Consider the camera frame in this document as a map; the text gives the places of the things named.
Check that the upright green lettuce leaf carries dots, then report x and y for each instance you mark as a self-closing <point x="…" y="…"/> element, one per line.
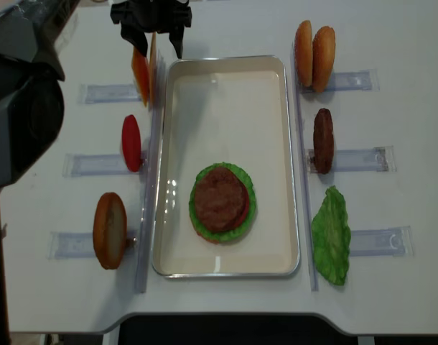
<point x="331" y="236"/>

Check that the right long clear acrylic rail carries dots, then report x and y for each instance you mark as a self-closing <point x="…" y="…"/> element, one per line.
<point x="313" y="276"/>

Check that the near sesame bun half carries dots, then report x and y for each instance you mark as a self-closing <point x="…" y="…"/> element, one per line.
<point x="324" y="45"/>

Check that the upright red tomato slice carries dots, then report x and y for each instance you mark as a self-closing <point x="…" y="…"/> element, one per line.
<point x="131" y="143"/>

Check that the long clear acrylic rail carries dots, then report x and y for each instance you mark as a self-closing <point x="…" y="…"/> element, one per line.
<point x="151" y="187"/>
<point x="313" y="276"/>

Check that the upright brown meat patty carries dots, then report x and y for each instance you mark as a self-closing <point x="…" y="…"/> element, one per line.
<point x="323" y="141"/>

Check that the clear right bun holder stand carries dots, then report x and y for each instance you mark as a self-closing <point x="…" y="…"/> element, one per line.
<point x="363" y="80"/>

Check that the sesame bun half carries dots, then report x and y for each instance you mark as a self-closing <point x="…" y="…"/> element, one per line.
<point x="324" y="45"/>
<point x="304" y="53"/>

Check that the upright bun slice left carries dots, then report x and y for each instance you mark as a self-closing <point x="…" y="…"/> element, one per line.
<point x="109" y="231"/>

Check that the red tomato slice on tray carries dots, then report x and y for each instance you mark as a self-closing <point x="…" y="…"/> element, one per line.
<point x="244" y="214"/>

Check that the brown meat patty on tray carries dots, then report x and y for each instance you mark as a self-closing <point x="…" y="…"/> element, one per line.
<point x="218" y="200"/>

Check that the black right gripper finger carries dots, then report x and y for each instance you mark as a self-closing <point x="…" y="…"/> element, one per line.
<point x="176" y="35"/>

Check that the clear patty holder stand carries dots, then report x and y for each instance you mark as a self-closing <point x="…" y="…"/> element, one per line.
<point x="377" y="159"/>

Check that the clear cheese holder stand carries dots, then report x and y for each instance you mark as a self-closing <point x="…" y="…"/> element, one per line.
<point x="106" y="94"/>

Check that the clear bun holder stand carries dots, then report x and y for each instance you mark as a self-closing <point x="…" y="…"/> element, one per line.
<point x="66" y="245"/>
<point x="363" y="80"/>

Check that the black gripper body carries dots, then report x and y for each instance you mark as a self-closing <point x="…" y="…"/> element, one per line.
<point x="152" y="16"/>

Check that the clear lettuce holder stand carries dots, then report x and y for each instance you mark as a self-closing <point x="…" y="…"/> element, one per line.
<point x="392" y="242"/>

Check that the orange cheese slice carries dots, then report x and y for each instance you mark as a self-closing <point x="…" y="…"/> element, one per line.
<point x="153" y="69"/>
<point x="140" y="67"/>

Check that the left long clear acrylic rail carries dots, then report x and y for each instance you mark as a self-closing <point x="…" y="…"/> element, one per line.
<point x="151" y="187"/>

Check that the clear tomato holder stand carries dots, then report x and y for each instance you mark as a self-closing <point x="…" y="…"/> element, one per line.
<point x="76" y="165"/>

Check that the clear left bun holder stand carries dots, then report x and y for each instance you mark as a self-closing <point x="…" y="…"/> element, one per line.
<point x="66" y="245"/>

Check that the green lettuce leaf on tray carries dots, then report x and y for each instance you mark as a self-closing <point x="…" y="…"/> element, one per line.
<point x="244" y="177"/>

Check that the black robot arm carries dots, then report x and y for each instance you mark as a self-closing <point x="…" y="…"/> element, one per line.
<point x="31" y="102"/>

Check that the far sesame bun half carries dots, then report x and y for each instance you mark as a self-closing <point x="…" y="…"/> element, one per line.
<point x="304" y="53"/>

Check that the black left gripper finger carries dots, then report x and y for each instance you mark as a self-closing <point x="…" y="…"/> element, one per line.
<point x="136" y="37"/>

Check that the white rectangular serving tray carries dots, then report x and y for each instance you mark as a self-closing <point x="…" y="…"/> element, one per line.
<point x="227" y="110"/>

